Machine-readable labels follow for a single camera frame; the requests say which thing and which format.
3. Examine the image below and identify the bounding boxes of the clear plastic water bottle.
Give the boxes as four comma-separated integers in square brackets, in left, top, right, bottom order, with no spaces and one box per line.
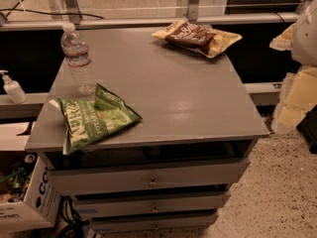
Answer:
[60,23,96,95]

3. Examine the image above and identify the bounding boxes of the white pump sanitizer bottle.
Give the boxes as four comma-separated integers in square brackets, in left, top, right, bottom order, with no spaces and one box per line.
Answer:
[0,69,27,104]

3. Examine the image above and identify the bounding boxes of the white cardboard box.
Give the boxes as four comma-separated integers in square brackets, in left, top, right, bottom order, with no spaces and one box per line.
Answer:
[0,122,60,233]

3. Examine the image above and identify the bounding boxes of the brown chip bag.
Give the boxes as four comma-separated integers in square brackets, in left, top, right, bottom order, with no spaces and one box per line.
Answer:
[152,20,242,59]

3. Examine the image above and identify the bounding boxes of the grey drawer cabinet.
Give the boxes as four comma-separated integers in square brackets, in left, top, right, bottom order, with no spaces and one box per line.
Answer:
[27,28,268,234]

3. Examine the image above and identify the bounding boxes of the green chip bag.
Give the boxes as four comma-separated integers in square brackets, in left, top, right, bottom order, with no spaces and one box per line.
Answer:
[50,83,142,156]

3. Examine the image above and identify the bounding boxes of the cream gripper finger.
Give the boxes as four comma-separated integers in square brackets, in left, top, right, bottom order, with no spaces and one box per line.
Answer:
[271,65,317,134]
[269,24,295,51]

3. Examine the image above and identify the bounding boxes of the black cable behind rail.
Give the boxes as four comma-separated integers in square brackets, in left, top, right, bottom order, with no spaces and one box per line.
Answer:
[0,0,105,20]

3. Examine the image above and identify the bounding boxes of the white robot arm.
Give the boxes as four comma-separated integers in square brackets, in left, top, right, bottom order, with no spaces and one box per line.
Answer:
[269,0,317,134]

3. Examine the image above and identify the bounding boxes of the black floor cables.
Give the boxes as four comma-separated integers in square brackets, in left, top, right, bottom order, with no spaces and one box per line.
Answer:
[53,195,92,238]

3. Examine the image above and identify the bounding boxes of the metal rail frame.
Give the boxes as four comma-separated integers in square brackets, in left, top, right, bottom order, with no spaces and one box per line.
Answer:
[0,0,312,31]

